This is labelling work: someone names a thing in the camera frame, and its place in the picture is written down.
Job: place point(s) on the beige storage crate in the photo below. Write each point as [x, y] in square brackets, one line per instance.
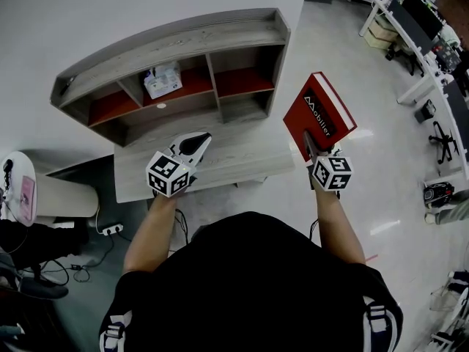
[384, 28]
[377, 42]

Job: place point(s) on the black bag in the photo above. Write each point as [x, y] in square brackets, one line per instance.
[438, 194]

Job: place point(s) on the long white office desk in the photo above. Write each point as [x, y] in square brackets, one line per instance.
[430, 68]

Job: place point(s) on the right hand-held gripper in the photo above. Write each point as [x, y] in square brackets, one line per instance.
[331, 172]

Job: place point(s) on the sticker covered board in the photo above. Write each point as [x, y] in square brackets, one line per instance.
[447, 51]

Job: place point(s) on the person's left forearm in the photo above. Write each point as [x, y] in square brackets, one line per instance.
[146, 233]

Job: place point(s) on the grey wooden desk hutch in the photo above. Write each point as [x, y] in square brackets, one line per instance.
[176, 46]

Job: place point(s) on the person's black shirt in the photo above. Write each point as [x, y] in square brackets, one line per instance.
[249, 281]

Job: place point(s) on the red hardcover book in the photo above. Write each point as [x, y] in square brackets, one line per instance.
[297, 123]

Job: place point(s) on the black waste bin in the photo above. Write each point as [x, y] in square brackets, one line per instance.
[425, 111]

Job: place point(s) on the white table with beige pedestal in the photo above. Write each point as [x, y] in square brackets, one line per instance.
[66, 196]

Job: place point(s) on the pink booklet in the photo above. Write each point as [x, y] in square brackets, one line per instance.
[27, 196]

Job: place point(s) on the light grey wooden desk top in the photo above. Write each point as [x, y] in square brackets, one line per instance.
[238, 160]

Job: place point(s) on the white power strip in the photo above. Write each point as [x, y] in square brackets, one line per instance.
[111, 229]

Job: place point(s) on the black computer monitor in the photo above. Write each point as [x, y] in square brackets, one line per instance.
[425, 13]

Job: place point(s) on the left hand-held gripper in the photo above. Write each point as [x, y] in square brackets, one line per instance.
[166, 174]

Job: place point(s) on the person's right forearm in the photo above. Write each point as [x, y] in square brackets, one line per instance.
[337, 229]

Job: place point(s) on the black office chair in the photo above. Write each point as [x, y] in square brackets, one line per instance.
[406, 59]
[443, 141]

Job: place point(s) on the white tissue box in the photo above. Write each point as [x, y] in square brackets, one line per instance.
[163, 83]

